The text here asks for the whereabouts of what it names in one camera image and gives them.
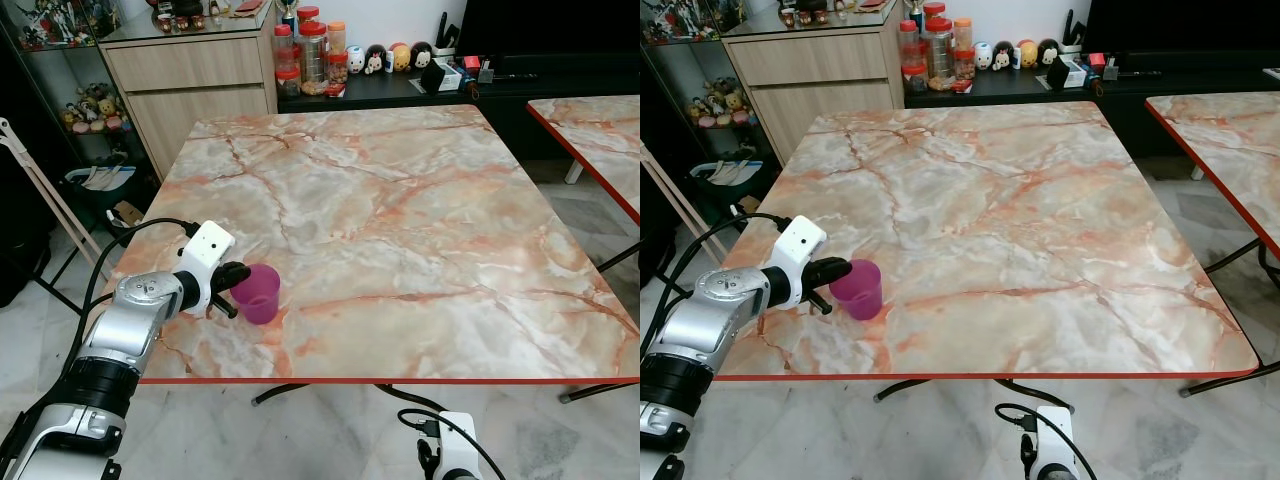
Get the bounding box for purple plastic cup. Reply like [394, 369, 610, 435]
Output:
[829, 259, 885, 322]
[231, 264, 282, 326]

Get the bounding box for blue and white bag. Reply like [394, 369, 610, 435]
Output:
[63, 165, 138, 216]
[690, 160, 758, 201]

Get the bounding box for white folding rack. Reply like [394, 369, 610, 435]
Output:
[640, 145, 731, 266]
[0, 118, 113, 271]

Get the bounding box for black bag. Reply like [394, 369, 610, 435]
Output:
[640, 200, 679, 291]
[0, 195, 56, 309]

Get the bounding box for light wooden drawer cabinet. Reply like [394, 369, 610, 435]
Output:
[722, 3, 906, 166]
[100, 5, 281, 181]

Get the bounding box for slim clear jar red lid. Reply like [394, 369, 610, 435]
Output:
[275, 24, 301, 99]
[898, 20, 926, 93]

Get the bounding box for large clear jar red lid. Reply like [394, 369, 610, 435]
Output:
[298, 20, 329, 96]
[925, 15, 956, 89]

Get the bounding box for glass display cabinet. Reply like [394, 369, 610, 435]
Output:
[0, 0, 161, 216]
[640, 0, 791, 191]

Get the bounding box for marble pattern red edged table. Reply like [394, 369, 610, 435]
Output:
[527, 95, 641, 226]
[1145, 92, 1280, 263]

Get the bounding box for robot model figures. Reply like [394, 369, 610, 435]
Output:
[645, 0, 721, 43]
[15, 0, 116, 49]

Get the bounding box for black low television console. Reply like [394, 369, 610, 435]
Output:
[275, 52, 641, 161]
[903, 48, 1280, 156]

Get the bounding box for black television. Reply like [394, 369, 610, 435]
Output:
[1085, 0, 1280, 56]
[455, 0, 641, 59]

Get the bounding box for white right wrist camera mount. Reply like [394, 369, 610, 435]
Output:
[436, 411, 479, 480]
[1030, 405, 1077, 480]

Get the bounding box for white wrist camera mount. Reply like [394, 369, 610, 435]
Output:
[436, 411, 479, 480]
[1030, 405, 1077, 480]
[183, 221, 237, 313]
[768, 215, 829, 309]

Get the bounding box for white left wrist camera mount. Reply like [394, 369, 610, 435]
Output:
[768, 215, 829, 309]
[183, 221, 237, 313]

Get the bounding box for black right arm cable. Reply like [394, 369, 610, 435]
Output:
[995, 403, 1096, 480]
[397, 407, 507, 480]

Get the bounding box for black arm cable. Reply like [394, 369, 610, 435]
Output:
[62, 217, 201, 381]
[995, 403, 1096, 480]
[397, 407, 507, 480]
[655, 213, 791, 333]

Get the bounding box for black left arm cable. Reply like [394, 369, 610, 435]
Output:
[62, 217, 201, 381]
[655, 213, 791, 333]

